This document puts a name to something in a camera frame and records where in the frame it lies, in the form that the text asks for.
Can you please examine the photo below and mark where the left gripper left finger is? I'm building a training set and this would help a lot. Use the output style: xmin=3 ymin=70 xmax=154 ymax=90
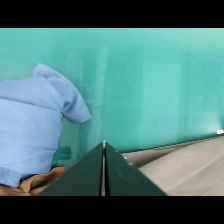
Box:
xmin=39 ymin=142 xmax=105 ymax=197

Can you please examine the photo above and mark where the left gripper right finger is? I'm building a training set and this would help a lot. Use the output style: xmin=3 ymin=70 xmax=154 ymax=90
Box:
xmin=104 ymin=142 xmax=168 ymax=197

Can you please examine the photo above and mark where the brown garment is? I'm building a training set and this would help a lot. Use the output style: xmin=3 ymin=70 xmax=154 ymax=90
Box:
xmin=0 ymin=166 xmax=66 ymax=197

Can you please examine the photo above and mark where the light blue shirt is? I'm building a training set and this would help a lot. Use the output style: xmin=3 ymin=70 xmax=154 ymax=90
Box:
xmin=0 ymin=62 xmax=93 ymax=189

